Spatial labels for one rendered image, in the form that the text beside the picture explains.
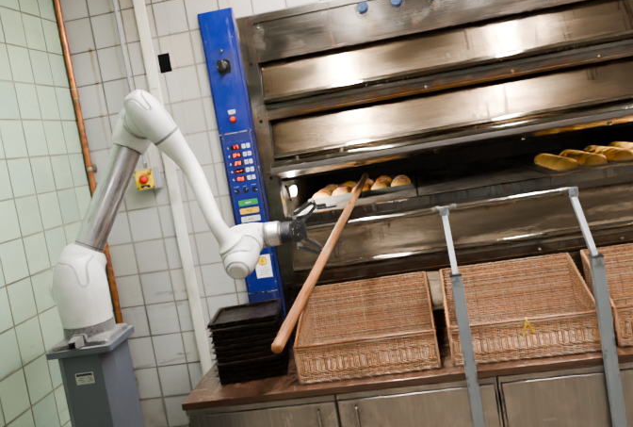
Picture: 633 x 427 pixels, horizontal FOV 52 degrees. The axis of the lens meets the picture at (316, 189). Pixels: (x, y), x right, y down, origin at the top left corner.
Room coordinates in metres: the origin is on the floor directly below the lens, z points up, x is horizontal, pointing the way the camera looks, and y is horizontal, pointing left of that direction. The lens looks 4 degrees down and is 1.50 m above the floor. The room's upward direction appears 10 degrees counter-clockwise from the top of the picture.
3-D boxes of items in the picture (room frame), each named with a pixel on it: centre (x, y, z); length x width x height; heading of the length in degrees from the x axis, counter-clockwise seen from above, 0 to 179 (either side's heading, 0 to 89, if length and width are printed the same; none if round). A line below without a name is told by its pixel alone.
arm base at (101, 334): (2.04, 0.79, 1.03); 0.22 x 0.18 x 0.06; 174
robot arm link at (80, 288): (2.07, 0.79, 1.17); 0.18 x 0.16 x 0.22; 28
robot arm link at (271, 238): (2.36, 0.18, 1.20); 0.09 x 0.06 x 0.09; 171
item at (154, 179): (3.04, 0.76, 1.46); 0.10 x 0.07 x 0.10; 81
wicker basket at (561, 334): (2.58, -0.71, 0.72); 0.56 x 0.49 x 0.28; 80
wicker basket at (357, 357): (2.67, -0.11, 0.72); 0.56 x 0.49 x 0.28; 82
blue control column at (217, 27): (3.93, 0.17, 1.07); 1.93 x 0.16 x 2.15; 171
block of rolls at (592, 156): (3.20, -1.37, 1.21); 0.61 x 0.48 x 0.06; 171
